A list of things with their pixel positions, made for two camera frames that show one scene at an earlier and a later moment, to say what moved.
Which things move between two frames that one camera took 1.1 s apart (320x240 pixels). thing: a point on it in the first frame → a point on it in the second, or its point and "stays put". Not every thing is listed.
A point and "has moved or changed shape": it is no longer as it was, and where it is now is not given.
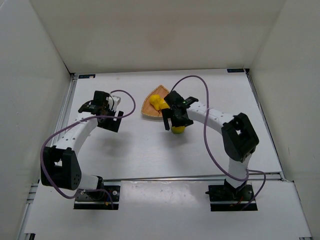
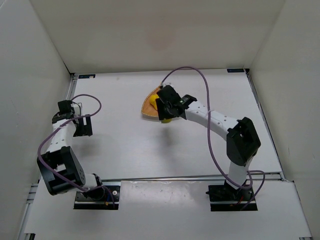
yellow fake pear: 156,101 stays put
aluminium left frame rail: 26,223 stays put
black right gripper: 175,115 → 163,110
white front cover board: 170,208 stays put
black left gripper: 110,122 → 83,127
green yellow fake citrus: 178,130 has moved or changed shape
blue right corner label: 235,70 stays put
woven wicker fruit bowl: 147,108 stays put
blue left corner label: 86,76 stays put
